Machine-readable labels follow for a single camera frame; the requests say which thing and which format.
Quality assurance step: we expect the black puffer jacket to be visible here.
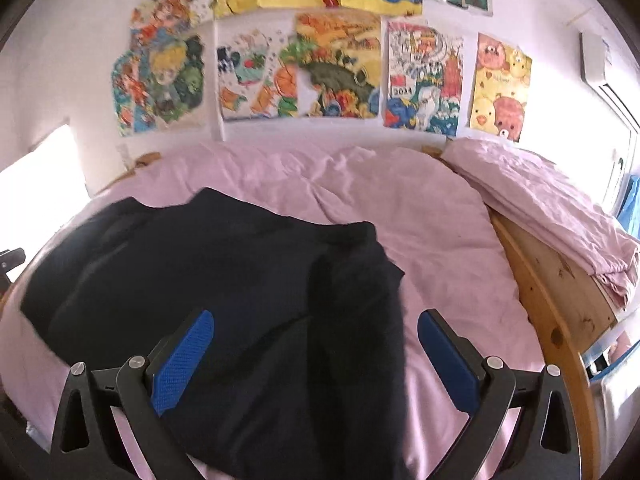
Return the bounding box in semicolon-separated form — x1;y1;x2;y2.
21;188;409;479

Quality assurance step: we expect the anime girl drawing poster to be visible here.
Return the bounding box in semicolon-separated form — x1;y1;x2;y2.
111;32;208;138

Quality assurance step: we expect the pink bed sheet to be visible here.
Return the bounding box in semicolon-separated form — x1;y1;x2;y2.
1;143;544;479

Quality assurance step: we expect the folded pink blanket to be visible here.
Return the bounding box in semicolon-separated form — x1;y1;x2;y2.
442;138;639;312

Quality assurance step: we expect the orange haired character poster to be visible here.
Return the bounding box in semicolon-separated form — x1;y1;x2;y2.
129;0;190;50

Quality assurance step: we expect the fruit and cups drawing poster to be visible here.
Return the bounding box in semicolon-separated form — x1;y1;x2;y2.
216;14;298;122

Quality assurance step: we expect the white air conditioner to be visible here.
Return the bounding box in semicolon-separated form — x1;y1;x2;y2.
580;32;639;133

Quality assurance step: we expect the pink pigs yellow poster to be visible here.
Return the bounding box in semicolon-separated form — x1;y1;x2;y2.
469;34;533;143

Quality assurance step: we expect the landscape flowers drawing poster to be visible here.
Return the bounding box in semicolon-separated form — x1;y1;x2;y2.
282;10;382;119

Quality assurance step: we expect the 2024 dragon drawing poster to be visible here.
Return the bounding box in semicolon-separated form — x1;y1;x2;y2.
384;20;463;138

